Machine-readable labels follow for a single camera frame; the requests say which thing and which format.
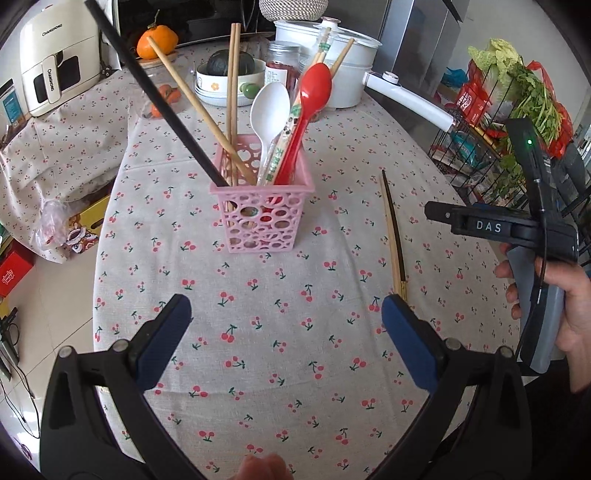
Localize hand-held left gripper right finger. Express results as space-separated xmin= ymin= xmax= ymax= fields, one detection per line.
xmin=373 ymin=294 xmax=535 ymax=480

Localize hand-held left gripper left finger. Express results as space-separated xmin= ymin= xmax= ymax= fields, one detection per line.
xmin=39 ymin=294 xmax=195 ymax=480

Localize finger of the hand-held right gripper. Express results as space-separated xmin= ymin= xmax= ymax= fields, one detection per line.
xmin=424 ymin=200 xmax=456 ymax=232

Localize black chopstick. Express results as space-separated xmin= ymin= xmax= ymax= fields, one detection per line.
xmin=84 ymin=0 xmax=232 ymax=188
xmin=384 ymin=175 xmax=410 ymax=306

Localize pink perforated utensil basket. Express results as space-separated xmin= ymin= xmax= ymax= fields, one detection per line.
xmin=210 ymin=134 xmax=315 ymax=254

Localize paper-wrapped chopsticks pair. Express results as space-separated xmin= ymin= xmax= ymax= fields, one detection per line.
xmin=261 ymin=26 xmax=334 ymax=186

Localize red plastic spoon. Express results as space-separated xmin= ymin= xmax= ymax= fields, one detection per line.
xmin=271 ymin=62 xmax=334 ymax=185

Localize white plastic spoon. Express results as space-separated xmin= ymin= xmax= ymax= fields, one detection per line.
xmin=250 ymin=82 xmax=291 ymax=186

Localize person's right forearm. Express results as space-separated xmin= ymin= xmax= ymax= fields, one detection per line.
xmin=524 ymin=375 xmax=591 ymax=480

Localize person's right hand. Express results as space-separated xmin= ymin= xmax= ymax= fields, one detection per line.
xmin=495 ymin=244 xmax=591 ymax=394

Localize person's left hand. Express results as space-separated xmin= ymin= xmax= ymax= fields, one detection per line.
xmin=237 ymin=453 xmax=295 ymax=480

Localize blue snack packet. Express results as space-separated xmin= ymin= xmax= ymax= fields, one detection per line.
xmin=449 ymin=131 xmax=477 ymax=156

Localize cherry print tablecloth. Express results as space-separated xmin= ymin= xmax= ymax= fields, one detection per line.
xmin=92 ymin=44 xmax=526 ymax=480

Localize red snack packets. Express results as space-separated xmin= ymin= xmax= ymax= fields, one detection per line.
xmin=455 ymin=69 xmax=493 ymax=123

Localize red plastic bag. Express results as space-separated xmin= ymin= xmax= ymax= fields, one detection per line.
xmin=526 ymin=60 xmax=574 ymax=158

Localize yellow printed box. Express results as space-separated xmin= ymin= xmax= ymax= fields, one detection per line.
xmin=66 ymin=194 xmax=112 ymax=256

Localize green leafy herbs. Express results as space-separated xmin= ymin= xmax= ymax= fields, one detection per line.
xmin=496 ymin=60 xmax=574 ymax=197

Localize clear plastic bag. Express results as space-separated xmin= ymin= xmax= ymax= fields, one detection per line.
xmin=34 ymin=198 xmax=75 ymax=251

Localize red box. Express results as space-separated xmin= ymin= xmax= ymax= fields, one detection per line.
xmin=0 ymin=241 xmax=36 ymax=299

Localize napa cabbage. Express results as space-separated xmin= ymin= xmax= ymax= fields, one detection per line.
xmin=468 ymin=39 xmax=523 ymax=75

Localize white electric pot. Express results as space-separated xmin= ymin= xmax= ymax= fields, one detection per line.
xmin=274 ymin=17 xmax=463 ymax=136

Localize grey refrigerator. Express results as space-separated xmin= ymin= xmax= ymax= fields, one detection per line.
xmin=373 ymin=0 xmax=463 ymax=95

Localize jar of red dried fruit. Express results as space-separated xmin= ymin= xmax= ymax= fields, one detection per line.
xmin=265 ymin=41 xmax=302 ymax=92

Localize cherry print side cloth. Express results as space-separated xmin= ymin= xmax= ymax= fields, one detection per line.
xmin=0 ymin=69 xmax=136 ymax=265

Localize woven basket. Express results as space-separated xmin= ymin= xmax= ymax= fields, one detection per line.
xmin=259 ymin=0 xmax=332 ymax=22

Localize white flower print bowl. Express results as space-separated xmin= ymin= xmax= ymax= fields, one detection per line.
xmin=196 ymin=58 xmax=269 ymax=108

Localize dark green squash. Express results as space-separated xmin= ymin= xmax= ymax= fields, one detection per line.
xmin=205 ymin=51 xmax=257 ymax=77

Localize clear glass jar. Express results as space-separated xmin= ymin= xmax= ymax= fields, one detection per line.
xmin=137 ymin=50 xmax=197 ymax=117

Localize blue card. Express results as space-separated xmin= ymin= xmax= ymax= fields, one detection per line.
xmin=0 ymin=78 xmax=25 ymax=131

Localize large orange fruit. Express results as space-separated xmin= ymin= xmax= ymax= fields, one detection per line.
xmin=137 ymin=10 xmax=179 ymax=61

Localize white air fryer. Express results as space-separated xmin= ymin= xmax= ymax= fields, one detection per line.
xmin=17 ymin=0 xmax=103 ymax=119

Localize black microwave oven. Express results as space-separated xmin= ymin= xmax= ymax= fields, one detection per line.
xmin=115 ymin=0 xmax=262 ymax=48

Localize black wire rack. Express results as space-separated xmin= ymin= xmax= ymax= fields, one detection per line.
xmin=427 ymin=83 xmax=591 ymax=243

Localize black cables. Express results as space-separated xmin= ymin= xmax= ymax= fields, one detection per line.
xmin=0 ymin=305 xmax=43 ymax=440

